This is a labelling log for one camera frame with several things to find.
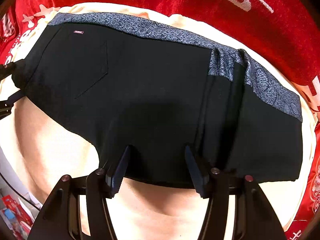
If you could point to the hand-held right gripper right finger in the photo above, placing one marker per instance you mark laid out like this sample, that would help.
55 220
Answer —
195 171

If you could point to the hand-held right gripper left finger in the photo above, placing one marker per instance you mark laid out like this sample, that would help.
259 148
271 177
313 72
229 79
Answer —
119 171

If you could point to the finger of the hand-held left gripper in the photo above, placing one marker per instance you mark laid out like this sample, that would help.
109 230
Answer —
10 102
10 68

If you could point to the black pants with blue stripes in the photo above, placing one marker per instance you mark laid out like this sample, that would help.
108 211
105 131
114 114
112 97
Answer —
150 92

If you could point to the cream cloth sheet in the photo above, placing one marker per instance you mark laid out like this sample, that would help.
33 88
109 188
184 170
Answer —
62 142

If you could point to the colourful printed boxes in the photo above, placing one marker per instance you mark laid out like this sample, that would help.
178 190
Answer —
15 212

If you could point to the red embroidered quilt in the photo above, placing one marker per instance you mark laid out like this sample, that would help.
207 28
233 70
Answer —
312 192

